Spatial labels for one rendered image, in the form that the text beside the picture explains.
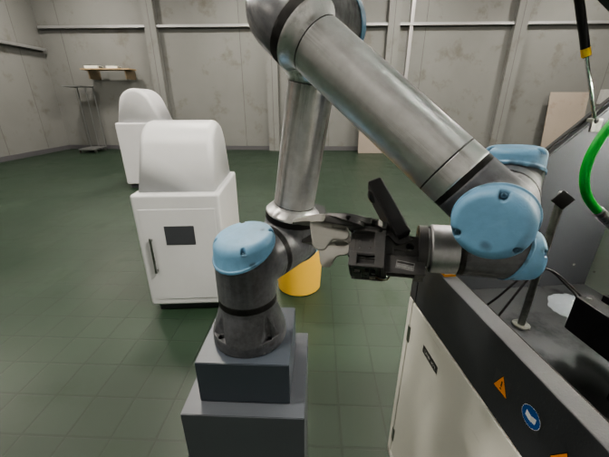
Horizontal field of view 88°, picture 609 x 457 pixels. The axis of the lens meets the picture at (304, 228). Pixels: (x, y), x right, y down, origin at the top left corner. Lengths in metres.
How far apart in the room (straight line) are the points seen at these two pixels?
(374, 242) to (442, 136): 0.20
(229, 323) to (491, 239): 0.47
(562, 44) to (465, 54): 2.40
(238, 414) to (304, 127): 0.55
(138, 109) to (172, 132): 3.61
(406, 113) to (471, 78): 9.97
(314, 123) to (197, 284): 1.81
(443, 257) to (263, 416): 0.45
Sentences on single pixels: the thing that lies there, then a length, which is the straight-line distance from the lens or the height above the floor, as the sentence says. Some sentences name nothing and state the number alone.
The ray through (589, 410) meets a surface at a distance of 0.66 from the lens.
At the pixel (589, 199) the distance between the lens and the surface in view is 0.69.
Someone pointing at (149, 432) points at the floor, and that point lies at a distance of 1.79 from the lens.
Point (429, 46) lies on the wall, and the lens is 9.98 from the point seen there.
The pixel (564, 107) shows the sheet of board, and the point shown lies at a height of 1.19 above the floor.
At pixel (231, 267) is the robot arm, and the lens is 0.57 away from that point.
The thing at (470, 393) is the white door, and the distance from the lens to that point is 0.85.
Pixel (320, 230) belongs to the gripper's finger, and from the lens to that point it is 0.50.
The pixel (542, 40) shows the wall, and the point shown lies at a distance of 11.15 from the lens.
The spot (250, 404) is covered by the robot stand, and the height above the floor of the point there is 0.80.
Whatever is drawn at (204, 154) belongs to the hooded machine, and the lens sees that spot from 2.07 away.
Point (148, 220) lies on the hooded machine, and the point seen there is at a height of 0.68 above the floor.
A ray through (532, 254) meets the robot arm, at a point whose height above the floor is 1.17.
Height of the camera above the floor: 1.36
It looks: 22 degrees down
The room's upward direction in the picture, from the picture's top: straight up
